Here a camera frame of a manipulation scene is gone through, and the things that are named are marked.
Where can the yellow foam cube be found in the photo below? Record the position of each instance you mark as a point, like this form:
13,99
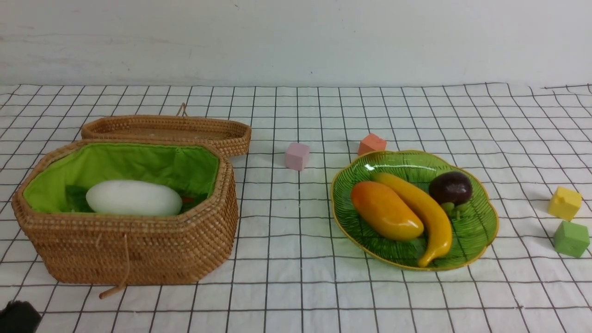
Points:
565,203

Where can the dark purple mangosteen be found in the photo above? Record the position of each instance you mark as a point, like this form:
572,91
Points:
452,191

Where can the green leaf-shaped glass plate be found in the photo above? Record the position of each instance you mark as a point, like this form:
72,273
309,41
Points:
471,234

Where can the orange foam cube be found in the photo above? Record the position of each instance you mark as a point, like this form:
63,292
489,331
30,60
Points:
371,143

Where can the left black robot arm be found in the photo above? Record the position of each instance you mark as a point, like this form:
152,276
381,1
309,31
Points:
19,317

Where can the woven rattan basket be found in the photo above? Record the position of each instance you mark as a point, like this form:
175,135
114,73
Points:
89,248

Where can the yellow banana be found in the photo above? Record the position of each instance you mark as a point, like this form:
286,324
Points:
435,220

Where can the woven rattan basket lid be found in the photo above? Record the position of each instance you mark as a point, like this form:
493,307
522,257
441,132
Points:
230,138

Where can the green foam cube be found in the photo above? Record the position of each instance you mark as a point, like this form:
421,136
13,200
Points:
571,239

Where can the orange yellow mango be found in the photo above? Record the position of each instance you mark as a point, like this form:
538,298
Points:
381,208

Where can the white radish with leaves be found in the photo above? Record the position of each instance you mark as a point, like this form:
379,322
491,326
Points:
130,197

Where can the pink foam cube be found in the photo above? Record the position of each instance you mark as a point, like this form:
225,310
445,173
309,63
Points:
296,156

